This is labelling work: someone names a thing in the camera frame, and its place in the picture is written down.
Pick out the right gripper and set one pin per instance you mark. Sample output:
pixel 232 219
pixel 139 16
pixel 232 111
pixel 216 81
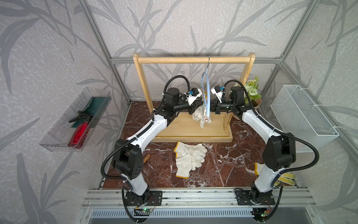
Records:
pixel 216 108

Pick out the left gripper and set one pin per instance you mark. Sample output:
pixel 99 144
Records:
pixel 192 108

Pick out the blue wavy clip hanger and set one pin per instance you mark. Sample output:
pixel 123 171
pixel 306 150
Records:
pixel 205 87

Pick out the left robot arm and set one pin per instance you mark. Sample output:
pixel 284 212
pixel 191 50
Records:
pixel 125 162

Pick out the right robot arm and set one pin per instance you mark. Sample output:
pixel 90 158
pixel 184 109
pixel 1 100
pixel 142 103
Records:
pixel 280 150

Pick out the wooden clothes rack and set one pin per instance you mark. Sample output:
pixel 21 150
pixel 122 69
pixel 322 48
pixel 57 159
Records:
pixel 184 128

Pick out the potted white flower plant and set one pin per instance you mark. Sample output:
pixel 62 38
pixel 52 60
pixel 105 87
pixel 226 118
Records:
pixel 252 87

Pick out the white glove with yellow cuff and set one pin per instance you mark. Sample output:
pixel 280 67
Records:
pixel 196 153

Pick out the blue hand rake tool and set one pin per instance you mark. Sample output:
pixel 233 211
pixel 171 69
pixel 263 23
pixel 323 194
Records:
pixel 146 158

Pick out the green cloth in tray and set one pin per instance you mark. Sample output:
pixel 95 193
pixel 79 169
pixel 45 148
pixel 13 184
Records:
pixel 91 109

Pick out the yellow rubber-coated glove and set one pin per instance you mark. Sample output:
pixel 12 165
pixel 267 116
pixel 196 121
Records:
pixel 285 177

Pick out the red spray bottle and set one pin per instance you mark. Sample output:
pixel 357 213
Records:
pixel 78 138

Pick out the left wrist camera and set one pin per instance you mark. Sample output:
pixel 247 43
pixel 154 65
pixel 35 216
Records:
pixel 193 95

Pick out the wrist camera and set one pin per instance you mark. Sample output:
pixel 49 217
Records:
pixel 193 95
pixel 218 91

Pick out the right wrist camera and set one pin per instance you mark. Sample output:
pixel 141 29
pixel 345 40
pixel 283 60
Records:
pixel 218 91

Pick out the white wire mesh basket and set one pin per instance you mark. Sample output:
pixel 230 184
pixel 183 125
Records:
pixel 299 115

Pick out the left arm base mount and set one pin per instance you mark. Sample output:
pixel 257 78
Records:
pixel 152 197

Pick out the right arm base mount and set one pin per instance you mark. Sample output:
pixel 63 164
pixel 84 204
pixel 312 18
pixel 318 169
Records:
pixel 253 197

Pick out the aluminium front rail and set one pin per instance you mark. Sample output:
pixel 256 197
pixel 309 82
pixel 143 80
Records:
pixel 202 205

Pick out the clear plastic wall tray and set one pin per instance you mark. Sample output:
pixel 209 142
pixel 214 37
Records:
pixel 58 137

